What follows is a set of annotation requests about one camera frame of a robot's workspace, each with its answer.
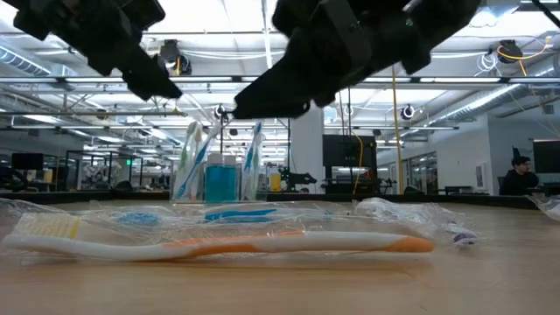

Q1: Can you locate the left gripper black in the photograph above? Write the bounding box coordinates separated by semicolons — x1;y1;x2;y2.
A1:
43;0;183;102

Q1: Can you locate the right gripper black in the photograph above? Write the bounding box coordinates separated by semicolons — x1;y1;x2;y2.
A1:
233;0;431;120

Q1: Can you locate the teal mouthwash bottle white cap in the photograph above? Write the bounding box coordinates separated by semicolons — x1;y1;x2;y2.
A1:
222;152;240;203
204;152;225;203

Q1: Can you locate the orange white toothbrush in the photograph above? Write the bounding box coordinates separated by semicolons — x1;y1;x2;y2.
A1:
2;213;435;263
190;124;206;201

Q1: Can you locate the purple white toothbrush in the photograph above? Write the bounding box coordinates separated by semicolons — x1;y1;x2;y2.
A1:
362;199;482;250
527;194;560;222
356;196;443;227

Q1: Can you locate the white building column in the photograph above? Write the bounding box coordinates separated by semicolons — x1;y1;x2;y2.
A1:
290;104;326;194

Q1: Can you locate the black screen panel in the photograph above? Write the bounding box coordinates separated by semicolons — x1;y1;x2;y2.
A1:
322;134;378;194

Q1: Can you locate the clear acrylic organizer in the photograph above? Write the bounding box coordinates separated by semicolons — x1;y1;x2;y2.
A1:
171;159;270;203

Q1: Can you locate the black computer monitor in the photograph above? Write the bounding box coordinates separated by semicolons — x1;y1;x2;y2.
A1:
10;151;45;171
532;138;560;175

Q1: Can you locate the person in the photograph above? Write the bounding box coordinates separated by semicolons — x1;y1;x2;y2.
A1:
498;155;542;197

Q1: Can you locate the thin yellow cable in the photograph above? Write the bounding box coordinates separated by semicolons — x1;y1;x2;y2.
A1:
352;133;365;194

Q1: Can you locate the silver ventilation duct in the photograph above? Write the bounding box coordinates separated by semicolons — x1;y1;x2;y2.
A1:
0;45;56;76
426;82;560;129

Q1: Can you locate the black aluminium table frame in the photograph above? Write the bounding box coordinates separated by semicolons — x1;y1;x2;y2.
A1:
0;188;560;210

